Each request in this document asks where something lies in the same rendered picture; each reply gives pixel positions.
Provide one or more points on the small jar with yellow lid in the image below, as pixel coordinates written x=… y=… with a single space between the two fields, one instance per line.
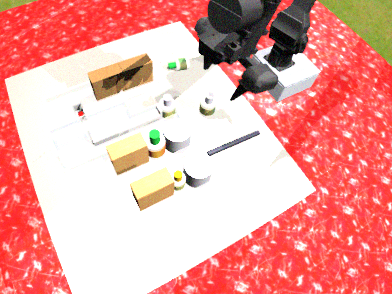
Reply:
x=179 y=179

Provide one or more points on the dark grey rod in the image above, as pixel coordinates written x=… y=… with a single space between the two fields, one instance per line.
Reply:
x=233 y=143

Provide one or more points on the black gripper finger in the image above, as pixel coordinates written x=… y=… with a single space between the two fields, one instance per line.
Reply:
x=207 y=63
x=240 y=90

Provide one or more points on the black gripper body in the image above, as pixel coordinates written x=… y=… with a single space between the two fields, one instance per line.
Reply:
x=257 y=78

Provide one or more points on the tan rectangular box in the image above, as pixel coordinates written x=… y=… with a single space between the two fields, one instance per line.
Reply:
x=153 y=188

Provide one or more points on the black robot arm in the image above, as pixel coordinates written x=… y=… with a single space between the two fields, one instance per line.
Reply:
x=224 y=42

